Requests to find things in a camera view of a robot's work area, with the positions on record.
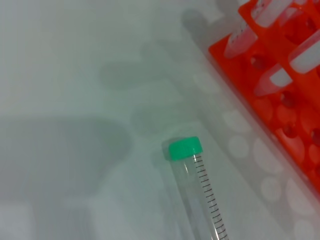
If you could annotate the orange test tube rack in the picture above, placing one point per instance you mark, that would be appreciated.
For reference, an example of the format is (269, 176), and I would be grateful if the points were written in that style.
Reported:
(287, 117)

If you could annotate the green-capped clear test tube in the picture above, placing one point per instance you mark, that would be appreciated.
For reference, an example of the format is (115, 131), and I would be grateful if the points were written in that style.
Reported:
(240, 42)
(303, 55)
(185, 148)

